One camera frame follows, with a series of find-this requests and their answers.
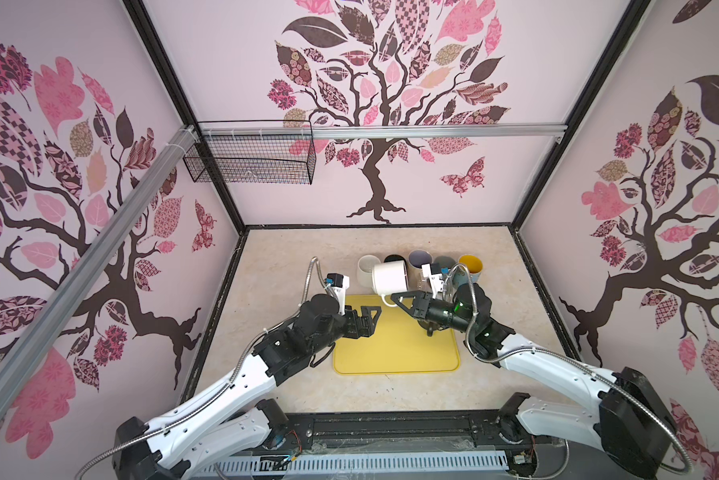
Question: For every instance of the small white ceramic mug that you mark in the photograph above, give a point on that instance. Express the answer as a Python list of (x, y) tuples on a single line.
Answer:
[(389, 278)]

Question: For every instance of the grey ceramic mug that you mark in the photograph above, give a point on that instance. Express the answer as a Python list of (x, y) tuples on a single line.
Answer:
[(445, 262)]

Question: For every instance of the aluminium rail left wall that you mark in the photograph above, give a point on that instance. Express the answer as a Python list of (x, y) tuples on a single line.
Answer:
[(21, 362)]

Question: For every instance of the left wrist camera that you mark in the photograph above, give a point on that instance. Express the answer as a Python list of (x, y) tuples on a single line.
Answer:
[(337, 286)]

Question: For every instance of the white slotted cable duct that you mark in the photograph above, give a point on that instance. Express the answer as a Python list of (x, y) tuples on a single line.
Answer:
[(361, 464)]

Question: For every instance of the blue butterfly mug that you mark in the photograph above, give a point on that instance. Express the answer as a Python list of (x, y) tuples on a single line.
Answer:
[(474, 265)]

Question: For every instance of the black ceramic mug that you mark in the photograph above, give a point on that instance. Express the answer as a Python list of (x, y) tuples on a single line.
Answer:
[(394, 258)]

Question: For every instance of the aluminium rail back wall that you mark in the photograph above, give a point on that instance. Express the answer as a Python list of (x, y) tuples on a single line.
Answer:
[(384, 132)]

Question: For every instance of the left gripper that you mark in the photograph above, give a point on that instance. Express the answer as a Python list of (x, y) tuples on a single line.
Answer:
[(367, 326)]

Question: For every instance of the aluminium rail wall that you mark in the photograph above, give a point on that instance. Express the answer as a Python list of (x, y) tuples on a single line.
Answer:
[(384, 132), (21, 362)]

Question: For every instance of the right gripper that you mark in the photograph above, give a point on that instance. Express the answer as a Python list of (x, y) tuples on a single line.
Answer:
[(420, 309)]

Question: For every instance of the black mug white base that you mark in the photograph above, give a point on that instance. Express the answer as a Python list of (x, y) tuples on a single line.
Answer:
[(430, 327)]

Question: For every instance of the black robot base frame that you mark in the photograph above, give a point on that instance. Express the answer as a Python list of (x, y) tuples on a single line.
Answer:
[(629, 436)]

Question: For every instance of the pink iridescent mug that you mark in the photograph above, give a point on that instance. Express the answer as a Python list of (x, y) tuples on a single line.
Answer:
[(415, 262)]

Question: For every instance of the black wire basket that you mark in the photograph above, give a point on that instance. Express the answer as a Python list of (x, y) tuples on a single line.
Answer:
[(254, 151)]

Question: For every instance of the yellow plastic tray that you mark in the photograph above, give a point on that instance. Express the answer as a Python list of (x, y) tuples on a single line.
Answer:
[(398, 346)]

